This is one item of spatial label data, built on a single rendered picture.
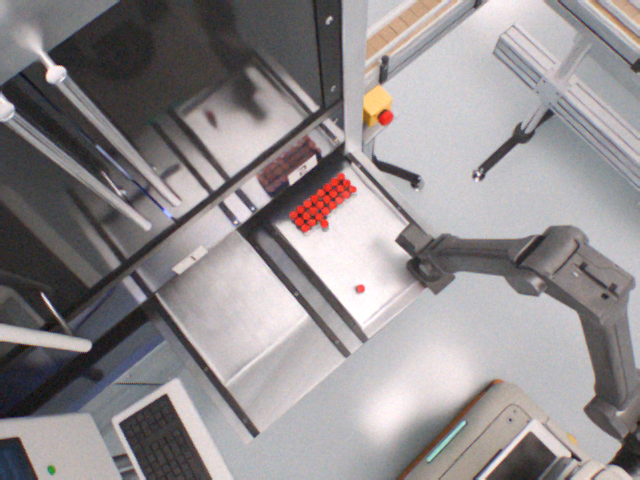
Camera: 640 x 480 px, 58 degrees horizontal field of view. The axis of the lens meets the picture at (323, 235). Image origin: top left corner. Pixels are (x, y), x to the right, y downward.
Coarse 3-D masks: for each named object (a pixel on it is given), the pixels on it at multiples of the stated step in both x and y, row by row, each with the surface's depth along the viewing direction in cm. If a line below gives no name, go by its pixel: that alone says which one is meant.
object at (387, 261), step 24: (360, 192) 151; (336, 216) 150; (360, 216) 150; (384, 216) 150; (288, 240) 146; (312, 240) 149; (336, 240) 148; (360, 240) 148; (384, 240) 148; (312, 264) 147; (336, 264) 147; (360, 264) 147; (384, 264) 146; (336, 288) 145; (384, 288) 145; (408, 288) 141; (360, 312) 143
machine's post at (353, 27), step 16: (352, 0) 94; (352, 16) 98; (352, 32) 102; (352, 48) 107; (352, 64) 112; (352, 80) 118; (352, 96) 125; (352, 112) 132; (352, 128) 140; (352, 144) 150
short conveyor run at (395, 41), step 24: (408, 0) 156; (432, 0) 160; (456, 0) 159; (480, 0) 161; (384, 24) 155; (408, 24) 158; (432, 24) 158; (456, 24) 165; (384, 48) 152; (408, 48) 156; (384, 72) 154
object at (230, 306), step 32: (224, 256) 149; (256, 256) 147; (192, 288) 147; (224, 288) 147; (256, 288) 146; (192, 320) 145; (224, 320) 144; (256, 320) 144; (288, 320) 144; (224, 352) 142; (256, 352) 142; (224, 384) 137
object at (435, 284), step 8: (408, 264) 135; (416, 264) 135; (416, 272) 134; (424, 272) 129; (424, 280) 134; (432, 280) 131; (440, 280) 133; (448, 280) 133; (432, 288) 133; (440, 288) 133
